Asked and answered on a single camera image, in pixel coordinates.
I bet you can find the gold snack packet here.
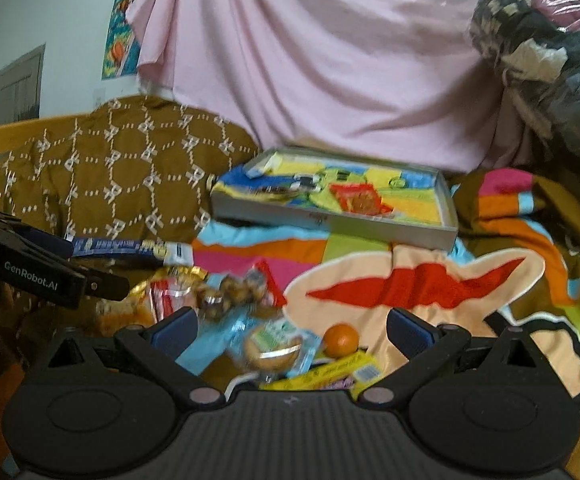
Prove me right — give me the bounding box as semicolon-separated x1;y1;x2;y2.
130;265;209;324

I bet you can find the colourful printed blanket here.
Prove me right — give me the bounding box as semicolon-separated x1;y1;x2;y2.
190;165;580;480

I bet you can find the colourful printed tray liner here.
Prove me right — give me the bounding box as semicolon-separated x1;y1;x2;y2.
219;152;453;233

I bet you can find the plastic-wrapped bundle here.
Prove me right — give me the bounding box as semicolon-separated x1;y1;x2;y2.
468;0;580;162

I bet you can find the wall poster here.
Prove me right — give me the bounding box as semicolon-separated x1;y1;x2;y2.
101;0;149;81

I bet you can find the red pink snack packet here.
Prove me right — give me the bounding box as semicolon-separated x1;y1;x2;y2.
197;261;289;322

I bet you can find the pink pillow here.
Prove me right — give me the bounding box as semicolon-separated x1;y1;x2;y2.
125;0;538;177

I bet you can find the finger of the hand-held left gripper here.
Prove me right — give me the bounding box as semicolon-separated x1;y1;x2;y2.
82;267;132;303
0;202;77;261

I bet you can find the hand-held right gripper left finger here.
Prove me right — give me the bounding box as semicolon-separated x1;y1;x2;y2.
35;306;225;408

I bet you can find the yellow snack packet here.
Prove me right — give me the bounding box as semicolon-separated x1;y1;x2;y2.
259;350;383;392

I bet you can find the orange bread packet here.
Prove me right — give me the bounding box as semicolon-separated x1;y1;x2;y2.
95;290;153;335

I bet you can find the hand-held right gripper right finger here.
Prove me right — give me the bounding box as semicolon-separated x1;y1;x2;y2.
357;307;545;408

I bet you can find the small orange tangerine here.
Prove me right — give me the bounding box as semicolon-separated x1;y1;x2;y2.
322;324;360;360

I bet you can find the brown patterned quilt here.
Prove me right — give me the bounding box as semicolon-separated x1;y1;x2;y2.
0;94;263;461

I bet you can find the wooden bed frame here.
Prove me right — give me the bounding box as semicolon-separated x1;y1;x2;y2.
0;111;93;164

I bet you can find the round cookie packet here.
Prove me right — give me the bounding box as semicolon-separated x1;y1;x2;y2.
241;319;321;377

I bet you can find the dark blue stick packet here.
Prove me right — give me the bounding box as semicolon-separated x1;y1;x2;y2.
67;237;193;267

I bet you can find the light blue snack packet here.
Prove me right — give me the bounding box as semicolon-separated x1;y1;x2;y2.
176;309;291;377

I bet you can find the grey rectangular tray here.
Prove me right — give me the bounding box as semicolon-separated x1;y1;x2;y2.
210;147;459;252

